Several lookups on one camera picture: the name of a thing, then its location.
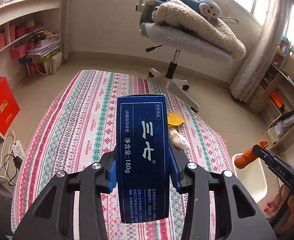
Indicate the wooden shelf unit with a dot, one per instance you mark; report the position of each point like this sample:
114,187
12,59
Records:
269,90

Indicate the blue monkey plush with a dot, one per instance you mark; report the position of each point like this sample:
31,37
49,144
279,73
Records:
184,1

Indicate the white power strip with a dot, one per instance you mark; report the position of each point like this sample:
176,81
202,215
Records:
18,150

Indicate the beige curtain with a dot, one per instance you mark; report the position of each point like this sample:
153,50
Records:
261,50

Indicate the blue toothpaste box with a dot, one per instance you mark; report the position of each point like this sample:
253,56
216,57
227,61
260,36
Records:
142,155

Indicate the clear plastic bag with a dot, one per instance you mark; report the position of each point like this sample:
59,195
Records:
289,125

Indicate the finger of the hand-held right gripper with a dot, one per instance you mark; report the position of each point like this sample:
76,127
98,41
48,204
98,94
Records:
264,155

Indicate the white bookshelf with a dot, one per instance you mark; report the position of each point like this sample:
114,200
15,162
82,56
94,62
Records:
37,7

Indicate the white trash bin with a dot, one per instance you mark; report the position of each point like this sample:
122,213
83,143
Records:
251,182

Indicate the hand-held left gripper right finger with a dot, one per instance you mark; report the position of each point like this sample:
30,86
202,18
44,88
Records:
175,175

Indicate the stack of papers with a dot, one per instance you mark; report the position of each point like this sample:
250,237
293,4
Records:
45,46

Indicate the yellow snack wrapper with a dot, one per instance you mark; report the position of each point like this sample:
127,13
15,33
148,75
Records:
175,118

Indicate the striped patterned tablecloth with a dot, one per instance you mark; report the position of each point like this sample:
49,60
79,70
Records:
74,130

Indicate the small pink basket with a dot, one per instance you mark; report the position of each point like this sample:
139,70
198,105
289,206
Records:
20,32

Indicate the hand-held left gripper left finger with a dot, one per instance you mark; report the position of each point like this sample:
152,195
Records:
112,177

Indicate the large pink basket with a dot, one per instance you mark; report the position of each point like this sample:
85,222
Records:
19,51

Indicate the grey office chair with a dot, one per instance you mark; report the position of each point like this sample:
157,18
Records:
176,36

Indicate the white fabric bag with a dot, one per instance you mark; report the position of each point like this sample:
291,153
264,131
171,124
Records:
55,62

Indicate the black power adapter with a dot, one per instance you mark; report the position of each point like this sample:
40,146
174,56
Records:
17,162

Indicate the green box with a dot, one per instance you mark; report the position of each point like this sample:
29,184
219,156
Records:
47,58

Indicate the white wrapper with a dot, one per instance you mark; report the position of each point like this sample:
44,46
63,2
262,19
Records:
178,138

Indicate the beige fleece blanket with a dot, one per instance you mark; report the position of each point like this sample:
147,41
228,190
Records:
199,27

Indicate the red gift box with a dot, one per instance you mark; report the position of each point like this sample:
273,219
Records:
2,105

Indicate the person's right hand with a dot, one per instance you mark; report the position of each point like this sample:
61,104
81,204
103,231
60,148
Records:
285,196

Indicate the orange carrot-shaped item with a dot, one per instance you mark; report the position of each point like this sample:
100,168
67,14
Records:
246,158

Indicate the orange box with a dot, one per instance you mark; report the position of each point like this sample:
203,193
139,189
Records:
276,100

